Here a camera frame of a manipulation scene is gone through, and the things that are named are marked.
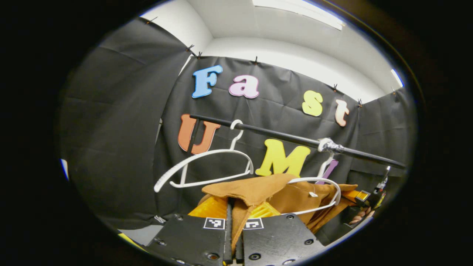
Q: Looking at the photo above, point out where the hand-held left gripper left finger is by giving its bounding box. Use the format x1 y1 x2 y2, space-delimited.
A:
145 195 234 266

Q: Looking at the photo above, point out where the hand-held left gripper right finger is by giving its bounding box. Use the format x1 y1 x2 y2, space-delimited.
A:
235 201 326 266

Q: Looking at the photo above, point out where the white clothes hanger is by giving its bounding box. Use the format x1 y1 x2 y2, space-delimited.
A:
153 119 255 193
282 154 342 216

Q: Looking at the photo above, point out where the brown collared shirt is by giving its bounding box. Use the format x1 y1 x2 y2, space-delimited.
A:
198 174 358 255

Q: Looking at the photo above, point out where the white empty clothes hanger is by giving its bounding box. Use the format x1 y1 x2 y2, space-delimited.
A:
153 119 255 193

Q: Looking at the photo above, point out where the silver tape wrap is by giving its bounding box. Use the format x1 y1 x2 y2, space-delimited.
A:
317 137 344 154

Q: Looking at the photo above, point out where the black backdrop cloth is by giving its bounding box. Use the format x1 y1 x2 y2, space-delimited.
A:
59 17 418 231

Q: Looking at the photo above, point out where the row of black clips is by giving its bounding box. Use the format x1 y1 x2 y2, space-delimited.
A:
146 16 398 108

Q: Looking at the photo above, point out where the large ceiling light panel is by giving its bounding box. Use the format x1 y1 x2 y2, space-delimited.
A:
252 0 346 31

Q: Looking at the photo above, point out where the black clothes rail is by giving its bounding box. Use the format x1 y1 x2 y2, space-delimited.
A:
187 114 407 170

